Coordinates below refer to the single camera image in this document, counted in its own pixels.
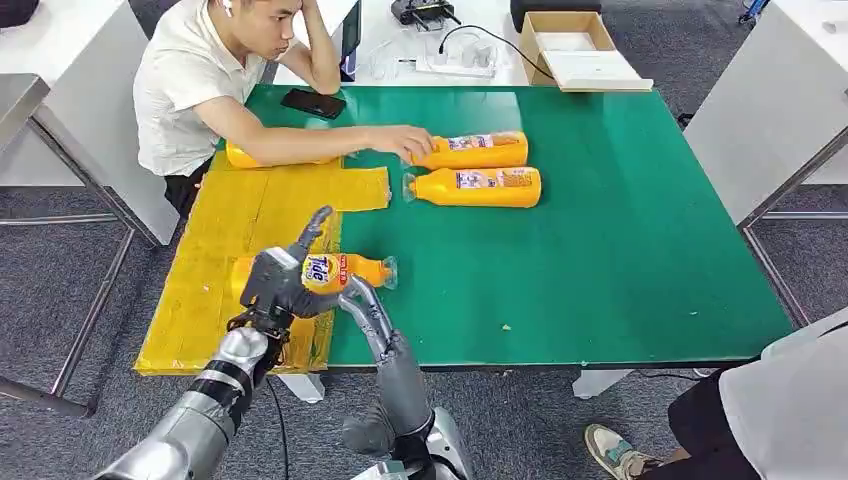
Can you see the person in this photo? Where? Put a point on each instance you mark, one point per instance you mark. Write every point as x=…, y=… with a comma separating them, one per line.
x=185, y=79
x=782, y=411

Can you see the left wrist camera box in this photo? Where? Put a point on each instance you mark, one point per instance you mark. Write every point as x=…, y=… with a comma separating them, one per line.
x=265, y=281

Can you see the steel bench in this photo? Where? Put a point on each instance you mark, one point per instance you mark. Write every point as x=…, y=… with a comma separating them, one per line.
x=18, y=102

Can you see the black object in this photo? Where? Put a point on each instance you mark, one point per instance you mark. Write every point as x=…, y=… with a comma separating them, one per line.
x=16, y=10

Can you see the white power strip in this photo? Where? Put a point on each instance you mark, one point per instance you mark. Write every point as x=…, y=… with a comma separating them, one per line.
x=450, y=67

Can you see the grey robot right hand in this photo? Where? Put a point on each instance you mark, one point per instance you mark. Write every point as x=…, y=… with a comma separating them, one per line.
x=404, y=391

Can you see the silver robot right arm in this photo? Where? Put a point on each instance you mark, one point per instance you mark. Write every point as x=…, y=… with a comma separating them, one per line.
x=452, y=450

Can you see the person's left hand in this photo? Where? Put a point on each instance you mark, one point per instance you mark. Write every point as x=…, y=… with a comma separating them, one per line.
x=311, y=9

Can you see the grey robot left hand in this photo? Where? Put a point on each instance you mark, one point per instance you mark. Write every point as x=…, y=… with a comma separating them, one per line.
x=311, y=306

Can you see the white side table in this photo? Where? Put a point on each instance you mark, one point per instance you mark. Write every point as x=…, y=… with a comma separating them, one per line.
x=86, y=79

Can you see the yellow sheet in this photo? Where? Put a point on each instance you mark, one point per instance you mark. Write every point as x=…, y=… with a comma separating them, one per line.
x=218, y=218

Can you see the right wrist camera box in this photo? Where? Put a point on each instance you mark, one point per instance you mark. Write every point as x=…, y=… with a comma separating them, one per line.
x=381, y=472

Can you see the blue metal frame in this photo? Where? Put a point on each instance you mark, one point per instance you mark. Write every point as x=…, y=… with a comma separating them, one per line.
x=755, y=9

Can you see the black electronic device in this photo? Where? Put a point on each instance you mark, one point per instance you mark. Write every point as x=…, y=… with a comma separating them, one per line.
x=424, y=12

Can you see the black smartphone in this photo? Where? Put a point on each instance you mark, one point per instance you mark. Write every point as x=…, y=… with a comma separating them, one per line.
x=312, y=103

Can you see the black tablet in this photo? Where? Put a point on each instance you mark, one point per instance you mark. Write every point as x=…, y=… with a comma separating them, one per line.
x=351, y=33

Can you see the white earbud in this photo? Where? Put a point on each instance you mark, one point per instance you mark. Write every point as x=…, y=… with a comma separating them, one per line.
x=227, y=6

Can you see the open cardboard box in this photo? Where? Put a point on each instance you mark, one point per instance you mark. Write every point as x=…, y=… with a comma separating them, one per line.
x=530, y=48

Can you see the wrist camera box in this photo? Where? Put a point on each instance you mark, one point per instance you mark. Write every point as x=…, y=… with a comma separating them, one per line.
x=381, y=472
x=265, y=281

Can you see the orange drink bottle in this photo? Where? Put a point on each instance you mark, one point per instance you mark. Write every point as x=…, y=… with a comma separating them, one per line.
x=358, y=268
x=480, y=189
x=240, y=158
x=484, y=154

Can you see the white table with metal frame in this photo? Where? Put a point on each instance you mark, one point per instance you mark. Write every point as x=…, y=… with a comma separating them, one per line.
x=762, y=119

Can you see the white flat board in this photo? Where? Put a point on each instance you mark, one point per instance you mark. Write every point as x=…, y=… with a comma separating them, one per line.
x=593, y=71

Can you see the green table mat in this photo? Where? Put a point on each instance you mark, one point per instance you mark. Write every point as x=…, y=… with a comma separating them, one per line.
x=596, y=252

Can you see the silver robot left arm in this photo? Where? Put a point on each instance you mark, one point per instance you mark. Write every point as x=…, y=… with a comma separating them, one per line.
x=192, y=424

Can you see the person's right hand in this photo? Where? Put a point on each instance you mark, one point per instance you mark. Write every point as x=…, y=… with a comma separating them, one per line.
x=401, y=140

